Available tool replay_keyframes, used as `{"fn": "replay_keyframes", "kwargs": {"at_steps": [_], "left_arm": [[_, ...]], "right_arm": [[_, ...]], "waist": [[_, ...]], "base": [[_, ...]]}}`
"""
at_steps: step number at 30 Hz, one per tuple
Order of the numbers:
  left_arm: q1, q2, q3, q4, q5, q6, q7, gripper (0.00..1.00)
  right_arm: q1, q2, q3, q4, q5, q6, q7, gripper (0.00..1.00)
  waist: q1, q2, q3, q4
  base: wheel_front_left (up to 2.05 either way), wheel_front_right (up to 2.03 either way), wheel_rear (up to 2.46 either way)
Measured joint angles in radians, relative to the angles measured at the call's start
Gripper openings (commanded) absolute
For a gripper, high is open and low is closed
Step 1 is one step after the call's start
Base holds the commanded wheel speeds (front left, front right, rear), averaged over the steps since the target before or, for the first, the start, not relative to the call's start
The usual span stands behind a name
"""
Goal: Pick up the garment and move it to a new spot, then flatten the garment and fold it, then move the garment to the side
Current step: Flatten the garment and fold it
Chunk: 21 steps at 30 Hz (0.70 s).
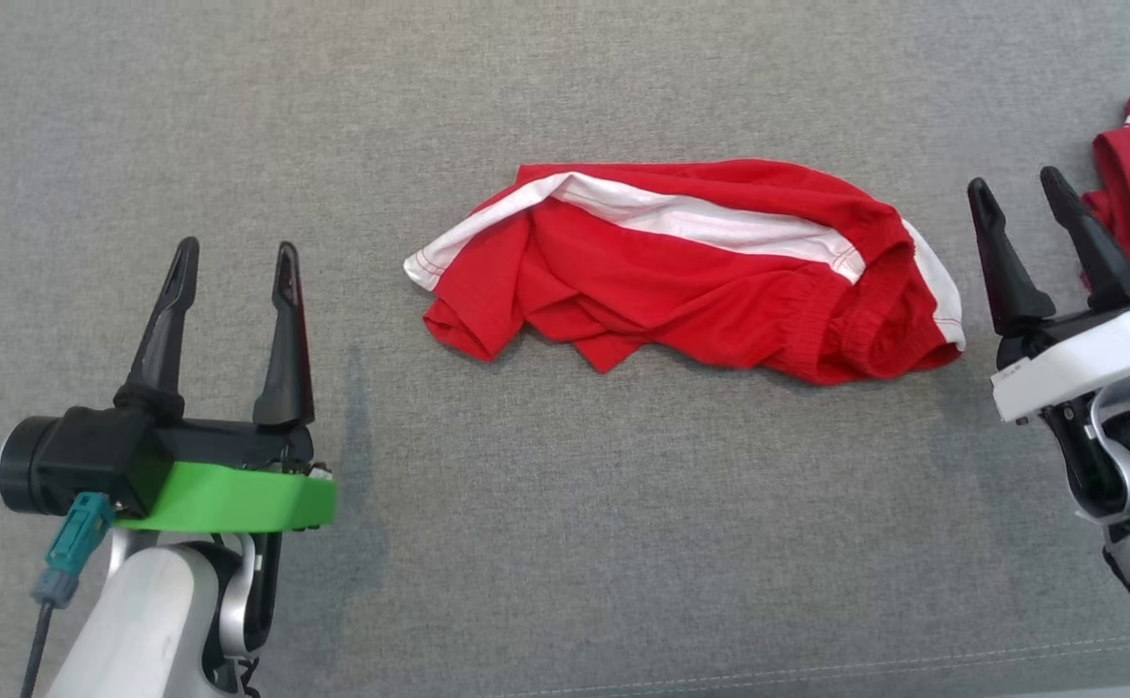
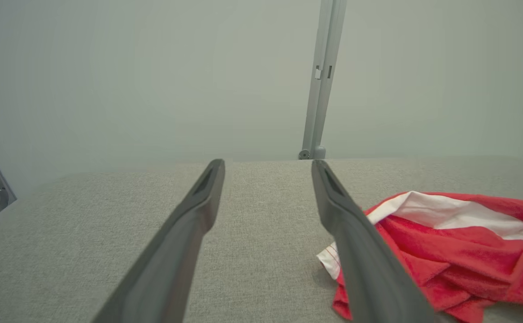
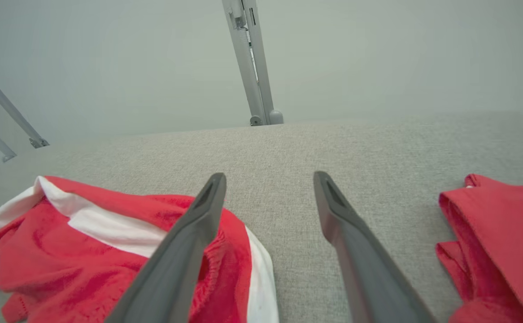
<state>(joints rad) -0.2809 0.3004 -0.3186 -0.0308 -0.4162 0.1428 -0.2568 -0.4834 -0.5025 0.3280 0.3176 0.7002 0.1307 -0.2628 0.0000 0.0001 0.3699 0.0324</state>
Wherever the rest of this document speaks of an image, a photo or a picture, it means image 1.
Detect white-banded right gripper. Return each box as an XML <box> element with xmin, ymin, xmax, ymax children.
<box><xmin>968</xmin><ymin>166</ymin><xmax>1130</xmax><ymax>426</ymax></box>

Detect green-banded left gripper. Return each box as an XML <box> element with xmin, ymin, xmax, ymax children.
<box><xmin>113</xmin><ymin>237</ymin><xmax>339</xmax><ymax>536</ymax></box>

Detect red shorts with white stripe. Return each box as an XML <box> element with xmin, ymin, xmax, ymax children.
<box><xmin>403</xmin><ymin>160</ymin><xmax>968</xmax><ymax>386</ymax></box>

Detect black cable with teal plug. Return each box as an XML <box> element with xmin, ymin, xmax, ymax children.
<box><xmin>20</xmin><ymin>492</ymin><xmax>112</xmax><ymax>698</ymax></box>

